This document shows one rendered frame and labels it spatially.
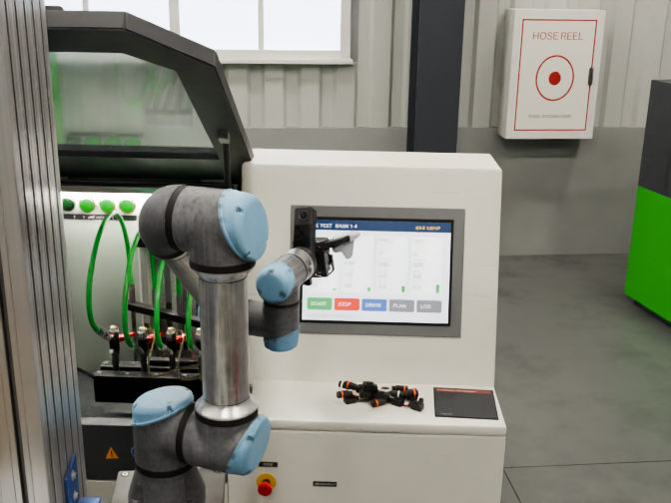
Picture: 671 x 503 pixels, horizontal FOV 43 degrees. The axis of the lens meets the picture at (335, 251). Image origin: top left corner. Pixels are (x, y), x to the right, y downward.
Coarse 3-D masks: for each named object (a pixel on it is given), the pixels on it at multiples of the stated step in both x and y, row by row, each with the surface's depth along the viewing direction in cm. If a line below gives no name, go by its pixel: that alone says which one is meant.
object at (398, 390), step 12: (348, 384) 221; (360, 384) 221; (372, 384) 218; (336, 396) 217; (348, 396) 218; (360, 396) 217; (372, 396) 219; (384, 396) 217; (396, 396) 218; (408, 396) 219; (420, 408) 214
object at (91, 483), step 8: (88, 480) 218; (96, 480) 218; (104, 480) 218; (112, 480) 218; (88, 488) 218; (96, 488) 218; (104, 488) 218; (112, 488) 218; (88, 496) 219; (96, 496) 219; (104, 496) 219
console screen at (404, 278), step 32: (320, 224) 227; (352, 224) 227; (384, 224) 227; (416, 224) 226; (448, 224) 226; (352, 256) 228; (384, 256) 227; (416, 256) 227; (448, 256) 227; (320, 288) 228; (352, 288) 228; (384, 288) 228; (416, 288) 228; (448, 288) 227; (320, 320) 229; (352, 320) 229; (384, 320) 228; (416, 320) 228; (448, 320) 228
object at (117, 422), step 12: (84, 420) 214; (96, 420) 214; (108, 420) 214; (120, 420) 214; (84, 432) 213; (96, 432) 213; (108, 432) 213; (120, 432) 213; (132, 432) 213; (84, 444) 214; (96, 444) 214; (108, 444) 214; (120, 444) 214; (132, 444) 214; (96, 456) 215; (120, 456) 215; (96, 468) 216; (108, 468) 216; (120, 468) 216; (132, 468) 216
